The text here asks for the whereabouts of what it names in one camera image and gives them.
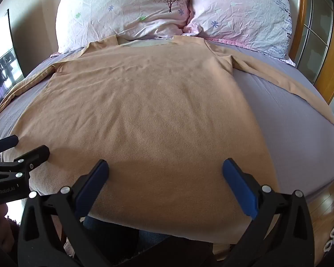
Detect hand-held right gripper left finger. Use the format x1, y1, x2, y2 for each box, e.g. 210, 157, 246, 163
17, 159, 120, 267

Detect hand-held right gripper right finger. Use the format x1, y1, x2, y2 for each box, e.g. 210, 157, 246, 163
222, 158, 316, 267

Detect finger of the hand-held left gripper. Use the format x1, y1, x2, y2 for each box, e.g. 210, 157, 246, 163
0, 145, 51, 179
0, 135, 19, 159

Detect beige long-sleeve shirt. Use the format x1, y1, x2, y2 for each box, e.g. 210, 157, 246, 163
0, 34, 334, 241

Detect person's left forearm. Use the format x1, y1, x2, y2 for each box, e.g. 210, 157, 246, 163
0, 214, 23, 260

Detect dark hanging clothes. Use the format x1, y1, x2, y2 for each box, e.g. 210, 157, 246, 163
0, 56, 13, 87

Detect bed with grey sheet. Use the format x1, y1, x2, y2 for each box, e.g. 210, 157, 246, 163
0, 41, 334, 201

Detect window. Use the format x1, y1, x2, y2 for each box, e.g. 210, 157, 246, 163
0, 9, 26, 107

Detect white patterned object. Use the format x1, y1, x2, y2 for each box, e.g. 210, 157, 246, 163
324, 226, 334, 253

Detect pink pillow with tree print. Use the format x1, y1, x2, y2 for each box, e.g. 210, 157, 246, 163
55, 0, 194, 54

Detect wooden glass-panel door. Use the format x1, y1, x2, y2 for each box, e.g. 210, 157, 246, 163
297, 0, 334, 107

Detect pink floral pillow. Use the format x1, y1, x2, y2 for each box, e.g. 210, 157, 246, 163
184, 0, 293, 59

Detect wooden headboard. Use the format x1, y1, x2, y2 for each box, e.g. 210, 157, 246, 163
288, 0, 308, 62

